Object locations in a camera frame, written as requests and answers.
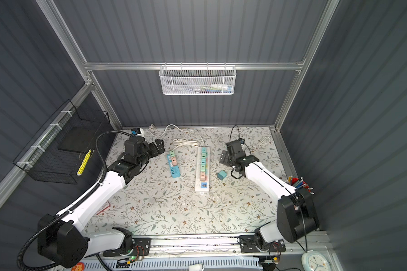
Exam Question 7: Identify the black wire basket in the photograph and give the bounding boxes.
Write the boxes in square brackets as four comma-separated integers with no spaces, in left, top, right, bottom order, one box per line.
[13,101,110,185]

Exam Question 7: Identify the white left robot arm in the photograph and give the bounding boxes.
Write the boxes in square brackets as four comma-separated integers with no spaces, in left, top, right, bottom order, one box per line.
[33,133,165,268]

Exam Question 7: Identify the long white multicolour power strip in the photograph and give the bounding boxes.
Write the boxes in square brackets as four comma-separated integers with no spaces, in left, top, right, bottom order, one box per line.
[194,146,210,195]

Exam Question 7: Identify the teal two-tone plug adapter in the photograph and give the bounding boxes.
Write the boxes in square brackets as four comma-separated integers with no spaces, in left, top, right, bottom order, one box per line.
[217,171,227,181]

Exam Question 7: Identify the white power strip cable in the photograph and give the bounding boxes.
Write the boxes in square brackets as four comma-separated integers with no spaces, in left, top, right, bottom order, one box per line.
[148,124,206,148]

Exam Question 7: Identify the pens in red cup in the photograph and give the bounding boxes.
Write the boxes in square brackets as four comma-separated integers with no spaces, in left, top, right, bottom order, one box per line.
[287,176,315,195]

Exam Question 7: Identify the white wire basket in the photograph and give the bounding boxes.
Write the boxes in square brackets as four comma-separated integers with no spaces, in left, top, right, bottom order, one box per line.
[159,66,237,96]

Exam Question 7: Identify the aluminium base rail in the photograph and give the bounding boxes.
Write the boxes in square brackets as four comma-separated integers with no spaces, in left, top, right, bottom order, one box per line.
[54,231,330,262]

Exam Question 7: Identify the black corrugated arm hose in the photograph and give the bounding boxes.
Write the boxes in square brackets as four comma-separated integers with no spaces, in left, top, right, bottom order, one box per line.
[16,130,133,271]

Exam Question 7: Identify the blue power strip with USB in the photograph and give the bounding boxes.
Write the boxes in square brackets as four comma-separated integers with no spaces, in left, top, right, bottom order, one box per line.
[167,150,180,178]

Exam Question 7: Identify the yellow marker pen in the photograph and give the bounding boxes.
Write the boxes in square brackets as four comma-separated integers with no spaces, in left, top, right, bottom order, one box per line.
[76,149,93,176]

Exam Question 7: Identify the red white card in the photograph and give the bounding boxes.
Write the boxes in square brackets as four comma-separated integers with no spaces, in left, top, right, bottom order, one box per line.
[96,201,111,215]

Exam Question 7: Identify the white square socket cable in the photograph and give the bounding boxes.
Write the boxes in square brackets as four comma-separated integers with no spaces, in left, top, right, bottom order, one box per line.
[252,136,271,150]

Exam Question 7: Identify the white round clock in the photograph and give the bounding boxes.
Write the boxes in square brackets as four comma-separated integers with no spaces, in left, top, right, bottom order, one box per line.
[301,251,332,271]

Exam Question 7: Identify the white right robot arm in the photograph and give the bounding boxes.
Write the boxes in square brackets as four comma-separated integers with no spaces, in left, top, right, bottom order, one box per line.
[220,138,319,243]

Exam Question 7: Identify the white blue-strip cable bundle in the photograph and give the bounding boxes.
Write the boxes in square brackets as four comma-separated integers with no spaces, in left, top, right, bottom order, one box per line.
[172,138,199,153]

